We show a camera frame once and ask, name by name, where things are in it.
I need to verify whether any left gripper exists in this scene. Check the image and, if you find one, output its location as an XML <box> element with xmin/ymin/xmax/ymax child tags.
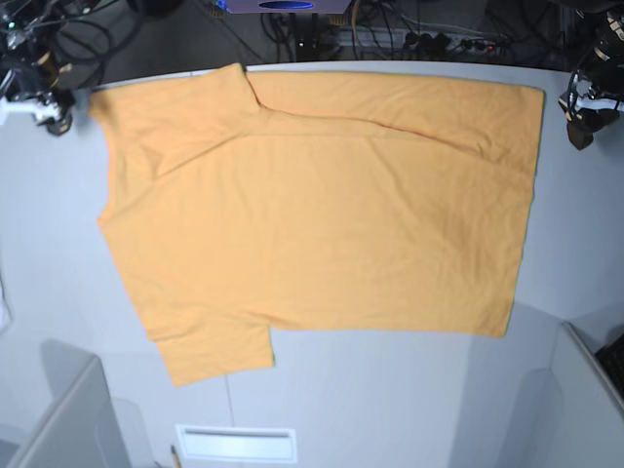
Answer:
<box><xmin>565</xmin><ymin>89</ymin><xmax>622</xmax><ymax>150</ymax></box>

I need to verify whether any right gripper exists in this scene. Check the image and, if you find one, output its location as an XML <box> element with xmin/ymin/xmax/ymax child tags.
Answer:
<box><xmin>34</xmin><ymin>91</ymin><xmax>76</xmax><ymax>135</ymax></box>

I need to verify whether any yellow orange T-shirt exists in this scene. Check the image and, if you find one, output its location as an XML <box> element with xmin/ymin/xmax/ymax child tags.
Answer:
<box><xmin>89</xmin><ymin>64</ymin><xmax>544</xmax><ymax>385</ymax></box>

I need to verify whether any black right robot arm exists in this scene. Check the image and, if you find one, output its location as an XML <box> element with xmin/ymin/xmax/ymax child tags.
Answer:
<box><xmin>1</xmin><ymin>1</ymin><xmax>75</xmax><ymax>137</ymax></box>

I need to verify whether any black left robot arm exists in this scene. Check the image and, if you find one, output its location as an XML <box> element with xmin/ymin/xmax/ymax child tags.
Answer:
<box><xmin>559</xmin><ymin>5</ymin><xmax>623</xmax><ymax>150</ymax></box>

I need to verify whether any blue purple device box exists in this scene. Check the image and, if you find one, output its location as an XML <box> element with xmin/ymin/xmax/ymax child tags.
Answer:
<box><xmin>215</xmin><ymin>0</ymin><xmax>352</xmax><ymax>15</ymax></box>

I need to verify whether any black keyboard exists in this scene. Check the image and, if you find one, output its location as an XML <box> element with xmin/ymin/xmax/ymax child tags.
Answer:
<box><xmin>596</xmin><ymin>335</ymin><xmax>624</xmax><ymax>393</ymax></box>

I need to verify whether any grey partition panel right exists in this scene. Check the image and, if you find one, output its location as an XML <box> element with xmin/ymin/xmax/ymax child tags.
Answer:
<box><xmin>553</xmin><ymin>322</ymin><xmax>623</xmax><ymax>433</ymax></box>

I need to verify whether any grey partition panel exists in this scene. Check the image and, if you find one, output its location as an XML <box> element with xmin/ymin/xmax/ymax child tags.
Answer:
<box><xmin>553</xmin><ymin>322</ymin><xmax>623</xmax><ymax>433</ymax></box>
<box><xmin>1</xmin><ymin>354</ymin><xmax>132</xmax><ymax>467</ymax></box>

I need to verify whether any grey partition panel left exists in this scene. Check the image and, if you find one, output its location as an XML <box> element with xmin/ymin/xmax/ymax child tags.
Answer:
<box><xmin>1</xmin><ymin>354</ymin><xmax>132</xmax><ymax>467</ymax></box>

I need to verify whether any pencil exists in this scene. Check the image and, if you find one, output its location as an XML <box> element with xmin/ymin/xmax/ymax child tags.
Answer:
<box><xmin>170</xmin><ymin>445</ymin><xmax>181</xmax><ymax>468</ymax></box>

